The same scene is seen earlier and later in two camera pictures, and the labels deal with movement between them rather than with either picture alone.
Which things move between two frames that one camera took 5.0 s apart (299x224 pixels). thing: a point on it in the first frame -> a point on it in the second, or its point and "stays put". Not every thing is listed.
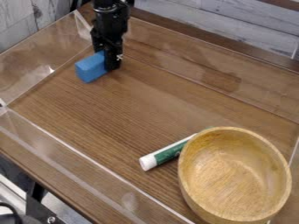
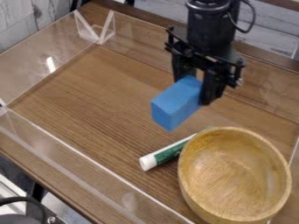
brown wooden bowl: [234, 176] stays put
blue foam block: [91, 66] -> [174, 104]
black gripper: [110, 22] -> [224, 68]
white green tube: [163, 154] stays put
